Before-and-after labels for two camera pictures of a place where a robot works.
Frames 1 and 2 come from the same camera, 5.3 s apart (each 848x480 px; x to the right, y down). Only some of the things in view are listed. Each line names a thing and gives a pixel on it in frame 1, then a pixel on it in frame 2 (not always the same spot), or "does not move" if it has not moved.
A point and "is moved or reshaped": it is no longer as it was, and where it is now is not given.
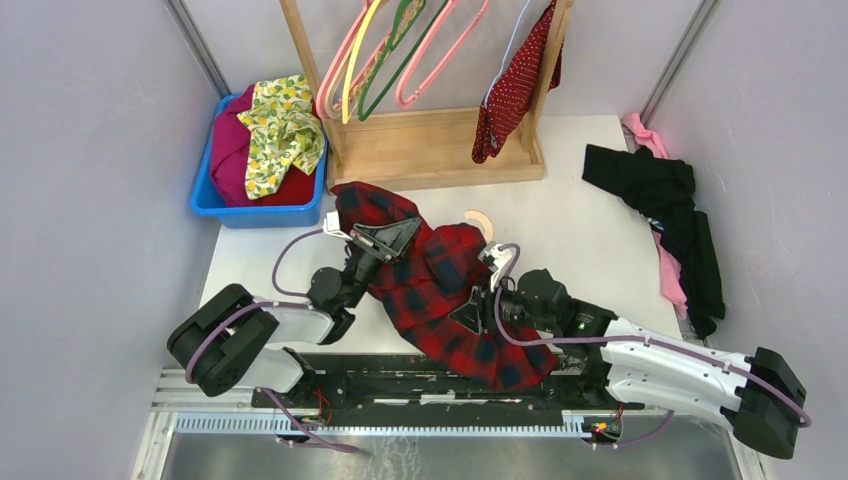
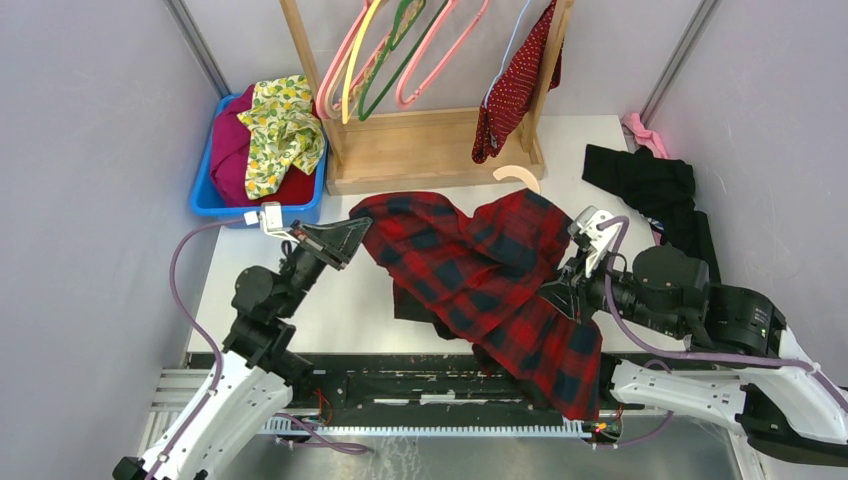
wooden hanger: [476, 215] → [510, 170]
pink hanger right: [437, 21] does not move
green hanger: [408, 14] does not move
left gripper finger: [387, 240] → [334, 244]
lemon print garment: [283, 130] does not move
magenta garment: [227, 154] does not move
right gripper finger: [473, 314] → [568, 299]
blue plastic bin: [205, 199] does not move
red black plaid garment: [442, 267] is moved or reshaped
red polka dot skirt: [516, 86] does not move
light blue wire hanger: [506, 53] does not move
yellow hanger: [354, 57] does not move
